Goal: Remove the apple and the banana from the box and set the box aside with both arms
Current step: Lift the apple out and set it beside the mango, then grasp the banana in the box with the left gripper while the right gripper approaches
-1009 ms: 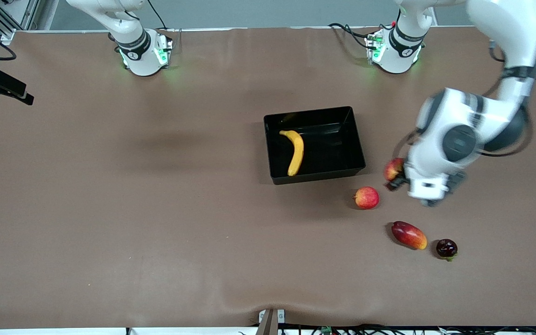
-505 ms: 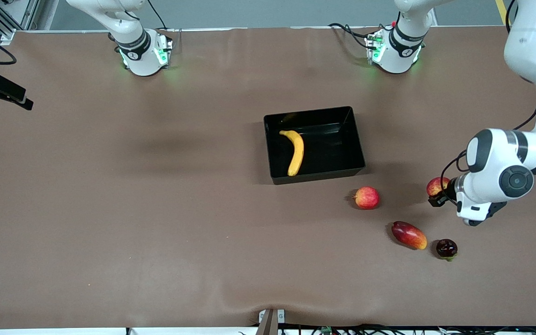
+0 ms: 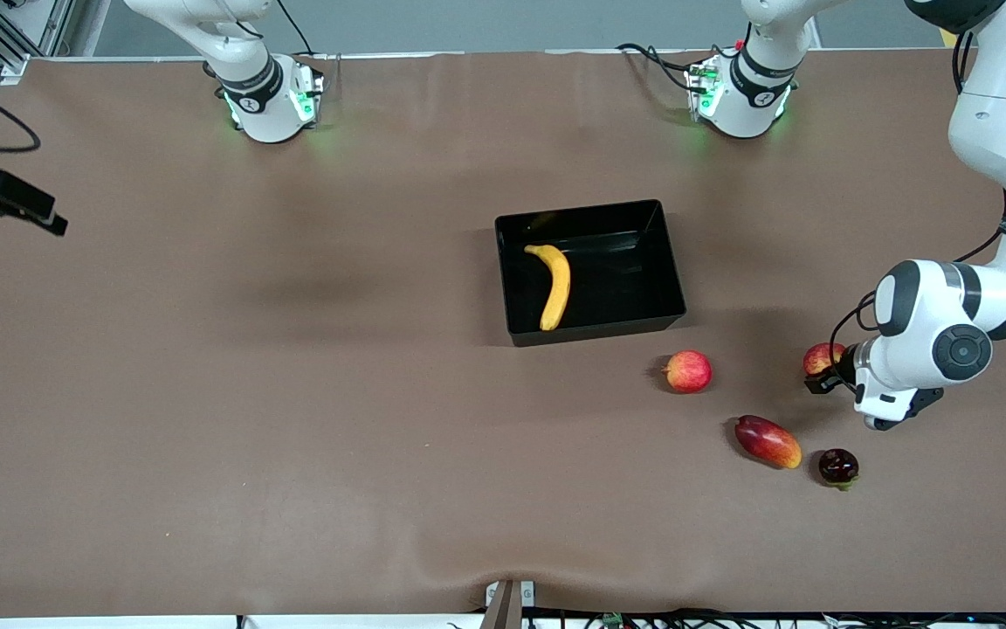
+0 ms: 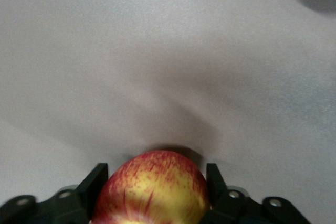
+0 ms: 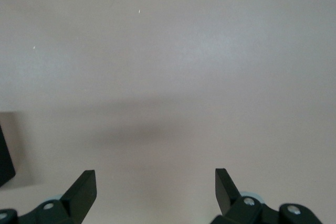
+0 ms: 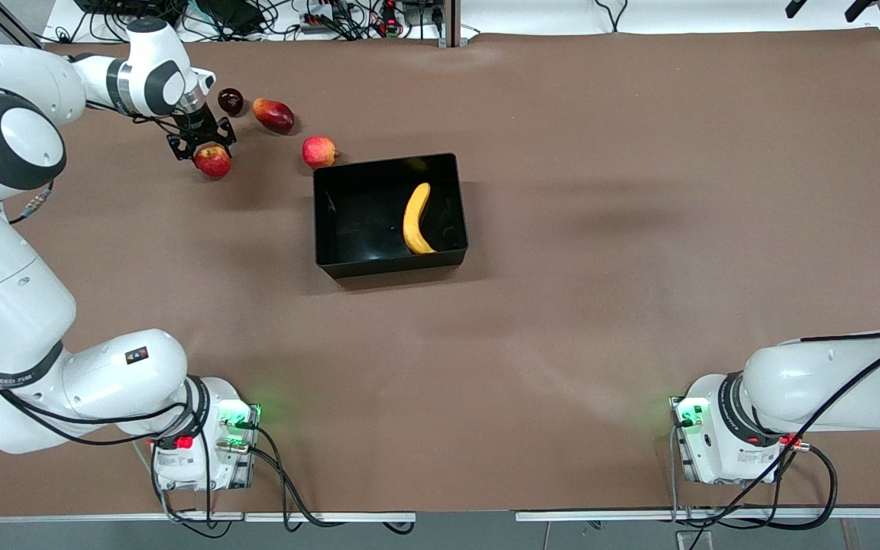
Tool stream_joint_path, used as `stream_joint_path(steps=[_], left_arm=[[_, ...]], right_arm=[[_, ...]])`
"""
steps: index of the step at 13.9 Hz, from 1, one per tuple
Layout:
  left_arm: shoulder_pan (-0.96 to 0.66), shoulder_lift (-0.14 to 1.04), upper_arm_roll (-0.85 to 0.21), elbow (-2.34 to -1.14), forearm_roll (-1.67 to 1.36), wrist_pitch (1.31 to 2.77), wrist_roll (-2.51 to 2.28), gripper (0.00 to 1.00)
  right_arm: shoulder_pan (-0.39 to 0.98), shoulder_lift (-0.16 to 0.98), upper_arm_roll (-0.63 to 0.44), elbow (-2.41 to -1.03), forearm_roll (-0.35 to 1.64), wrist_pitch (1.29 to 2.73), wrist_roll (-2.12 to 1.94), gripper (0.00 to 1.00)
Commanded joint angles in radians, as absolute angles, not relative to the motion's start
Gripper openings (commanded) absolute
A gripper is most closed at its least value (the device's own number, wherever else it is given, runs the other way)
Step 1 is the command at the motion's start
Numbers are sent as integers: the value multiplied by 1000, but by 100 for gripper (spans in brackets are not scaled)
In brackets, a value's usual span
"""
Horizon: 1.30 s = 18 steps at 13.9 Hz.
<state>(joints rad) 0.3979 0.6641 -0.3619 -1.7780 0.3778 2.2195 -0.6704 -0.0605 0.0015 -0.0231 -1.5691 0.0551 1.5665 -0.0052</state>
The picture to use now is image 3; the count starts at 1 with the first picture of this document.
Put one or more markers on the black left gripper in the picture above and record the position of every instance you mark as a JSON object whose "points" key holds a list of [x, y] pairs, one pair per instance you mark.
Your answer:
{"points": [[844, 364]]}

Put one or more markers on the red yellow apple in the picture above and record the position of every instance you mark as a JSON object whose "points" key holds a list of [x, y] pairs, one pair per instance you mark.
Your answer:
{"points": [[820, 358], [688, 371]]}

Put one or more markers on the black rectangular plastic box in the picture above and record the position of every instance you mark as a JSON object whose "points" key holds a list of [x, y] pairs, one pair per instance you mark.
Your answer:
{"points": [[625, 279]]}

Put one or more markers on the yellow banana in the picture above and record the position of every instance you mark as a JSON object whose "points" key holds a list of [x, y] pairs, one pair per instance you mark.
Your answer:
{"points": [[558, 288]]}

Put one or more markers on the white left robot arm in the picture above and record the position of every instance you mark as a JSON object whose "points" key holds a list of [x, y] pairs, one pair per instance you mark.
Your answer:
{"points": [[992, 122]]}

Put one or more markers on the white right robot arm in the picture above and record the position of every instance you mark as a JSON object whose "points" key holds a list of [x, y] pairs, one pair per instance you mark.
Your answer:
{"points": [[267, 114]]}

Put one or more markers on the red yellow mango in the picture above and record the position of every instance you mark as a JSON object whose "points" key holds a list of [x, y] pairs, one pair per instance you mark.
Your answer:
{"points": [[768, 441]]}

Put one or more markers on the dark red mangosteen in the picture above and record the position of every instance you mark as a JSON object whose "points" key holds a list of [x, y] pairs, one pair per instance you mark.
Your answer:
{"points": [[837, 465]]}

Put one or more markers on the table cover mat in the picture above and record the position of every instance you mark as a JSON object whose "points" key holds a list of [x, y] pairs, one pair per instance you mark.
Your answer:
{"points": [[337, 393]]}

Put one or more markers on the metal table clamp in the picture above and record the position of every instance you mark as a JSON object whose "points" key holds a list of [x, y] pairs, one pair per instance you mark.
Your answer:
{"points": [[503, 607]]}

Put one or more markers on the aluminium profile frame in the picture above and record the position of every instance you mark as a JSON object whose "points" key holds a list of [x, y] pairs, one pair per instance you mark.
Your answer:
{"points": [[10, 57]]}

